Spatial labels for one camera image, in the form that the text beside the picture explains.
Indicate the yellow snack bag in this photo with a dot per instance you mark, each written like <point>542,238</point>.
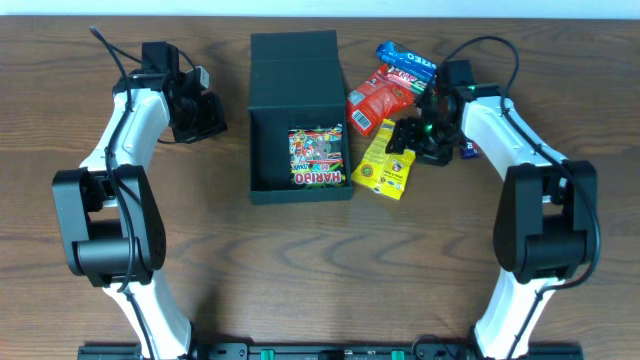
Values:
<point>384,174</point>

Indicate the red KitKat bar wrapper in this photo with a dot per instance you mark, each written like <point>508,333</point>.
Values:
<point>405,80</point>

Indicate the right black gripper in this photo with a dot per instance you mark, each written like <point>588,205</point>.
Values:
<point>417,138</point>

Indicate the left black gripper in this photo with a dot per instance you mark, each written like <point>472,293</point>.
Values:
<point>203,120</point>

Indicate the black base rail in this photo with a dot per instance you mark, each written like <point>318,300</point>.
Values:
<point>242,351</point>

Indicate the red snack bag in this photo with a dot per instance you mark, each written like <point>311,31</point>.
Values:
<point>374,100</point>

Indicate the Haribo gummy candy bag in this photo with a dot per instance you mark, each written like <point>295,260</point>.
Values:
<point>316,159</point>

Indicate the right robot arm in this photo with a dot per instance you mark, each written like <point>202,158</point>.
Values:
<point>545,227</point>

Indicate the blue Milka bar wrapper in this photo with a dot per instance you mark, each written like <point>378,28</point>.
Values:
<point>469,150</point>

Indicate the black cardboard gift box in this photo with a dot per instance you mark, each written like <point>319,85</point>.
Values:
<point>296,82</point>

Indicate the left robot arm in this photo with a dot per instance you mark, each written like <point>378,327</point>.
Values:
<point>110,224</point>

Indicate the blue Oreo cookie pack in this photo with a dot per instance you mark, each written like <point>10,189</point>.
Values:
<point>406,60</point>

